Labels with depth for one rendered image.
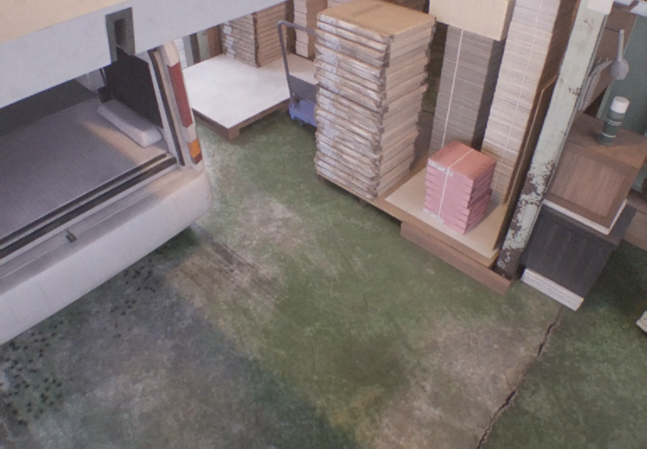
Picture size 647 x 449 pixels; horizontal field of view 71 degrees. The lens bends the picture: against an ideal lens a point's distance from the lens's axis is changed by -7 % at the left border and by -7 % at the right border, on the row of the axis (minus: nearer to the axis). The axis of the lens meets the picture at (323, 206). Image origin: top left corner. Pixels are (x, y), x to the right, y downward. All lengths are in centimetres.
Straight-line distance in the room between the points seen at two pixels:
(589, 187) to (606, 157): 18
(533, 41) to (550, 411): 169
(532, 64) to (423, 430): 176
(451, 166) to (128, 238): 162
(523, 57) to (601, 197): 79
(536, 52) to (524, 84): 18
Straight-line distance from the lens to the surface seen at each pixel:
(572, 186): 235
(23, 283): 220
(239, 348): 235
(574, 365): 254
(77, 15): 74
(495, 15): 261
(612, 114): 223
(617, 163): 223
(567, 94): 208
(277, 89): 404
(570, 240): 250
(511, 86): 267
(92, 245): 223
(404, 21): 256
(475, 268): 263
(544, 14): 252
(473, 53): 270
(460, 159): 266
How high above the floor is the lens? 196
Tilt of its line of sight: 41 degrees down
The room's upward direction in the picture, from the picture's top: straight up
